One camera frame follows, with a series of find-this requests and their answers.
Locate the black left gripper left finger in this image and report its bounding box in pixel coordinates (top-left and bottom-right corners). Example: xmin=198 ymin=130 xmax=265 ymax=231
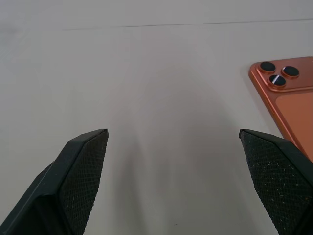
xmin=0 ymin=128 xmax=109 ymax=235

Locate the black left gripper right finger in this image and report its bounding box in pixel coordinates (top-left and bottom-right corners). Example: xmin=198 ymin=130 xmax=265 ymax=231
xmin=239 ymin=128 xmax=313 ymax=235

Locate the orange smartphone with three lenses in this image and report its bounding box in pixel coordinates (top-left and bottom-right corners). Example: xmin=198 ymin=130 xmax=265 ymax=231
xmin=248 ymin=56 xmax=313 ymax=163

